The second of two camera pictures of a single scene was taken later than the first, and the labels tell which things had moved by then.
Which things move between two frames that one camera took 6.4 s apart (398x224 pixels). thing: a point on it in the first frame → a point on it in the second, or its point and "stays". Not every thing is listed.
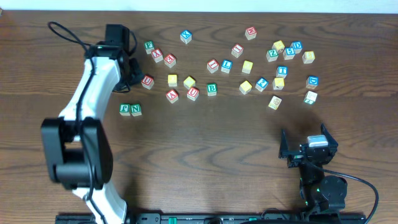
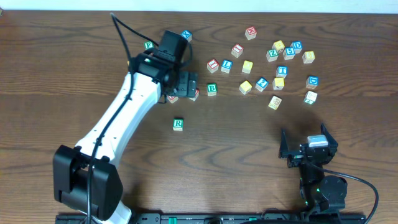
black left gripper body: x=134 y=74 → x=188 y=84
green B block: x=211 y=89 stays
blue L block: x=226 y=66 stays
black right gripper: x=302 y=152 stays
